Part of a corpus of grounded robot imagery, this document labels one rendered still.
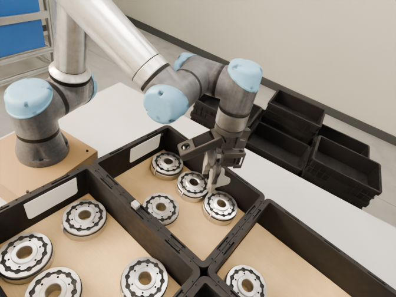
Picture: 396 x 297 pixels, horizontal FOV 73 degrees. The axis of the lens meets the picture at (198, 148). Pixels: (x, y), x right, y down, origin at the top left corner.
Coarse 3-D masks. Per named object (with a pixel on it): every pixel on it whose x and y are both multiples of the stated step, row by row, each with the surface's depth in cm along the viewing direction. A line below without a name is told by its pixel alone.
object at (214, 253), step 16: (160, 128) 87; (128, 144) 78; (96, 160) 71; (256, 192) 76; (144, 208) 64; (256, 208) 72; (160, 224) 62; (240, 224) 67; (224, 240) 64; (192, 256) 58; (208, 256) 58
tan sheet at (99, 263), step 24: (48, 216) 67; (72, 240) 64; (96, 240) 65; (120, 240) 67; (72, 264) 60; (96, 264) 61; (120, 264) 63; (24, 288) 55; (96, 288) 58; (168, 288) 61
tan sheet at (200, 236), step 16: (144, 160) 89; (128, 176) 82; (144, 176) 84; (128, 192) 78; (144, 192) 79; (160, 192) 81; (176, 192) 82; (208, 192) 85; (192, 208) 79; (176, 224) 74; (192, 224) 75; (208, 224) 76; (192, 240) 71; (208, 240) 72
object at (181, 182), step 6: (180, 174) 84; (186, 174) 85; (192, 174) 85; (198, 174) 86; (180, 180) 82; (204, 180) 84; (180, 186) 80; (186, 186) 81; (204, 186) 82; (186, 192) 79; (192, 192) 80; (198, 192) 80; (204, 192) 80
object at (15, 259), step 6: (18, 246) 57; (24, 246) 57; (30, 246) 58; (36, 246) 58; (12, 252) 56; (36, 252) 57; (12, 258) 55; (18, 258) 55; (30, 258) 56; (18, 264) 55
